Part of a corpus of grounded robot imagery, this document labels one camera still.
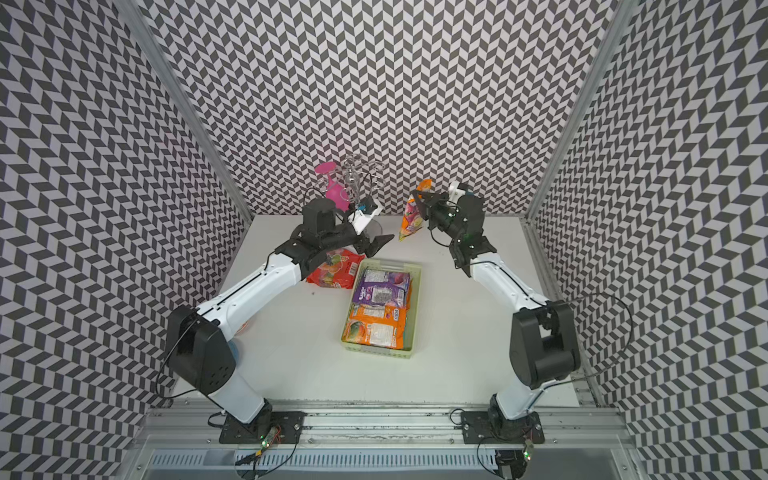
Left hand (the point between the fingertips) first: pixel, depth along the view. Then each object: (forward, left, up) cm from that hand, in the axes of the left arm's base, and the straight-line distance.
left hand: (382, 223), depth 78 cm
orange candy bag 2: (+2, -8, -1) cm, 8 cm away
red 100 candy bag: (+1, +15, -23) cm, 27 cm away
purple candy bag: (-7, +1, -21) cm, 23 cm away
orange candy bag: (-19, +2, -22) cm, 29 cm away
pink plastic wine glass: (+26, +18, -12) cm, 34 cm away
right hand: (+5, -7, +6) cm, 10 cm away
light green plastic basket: (+3, +1, -22) cm, 22 cm away
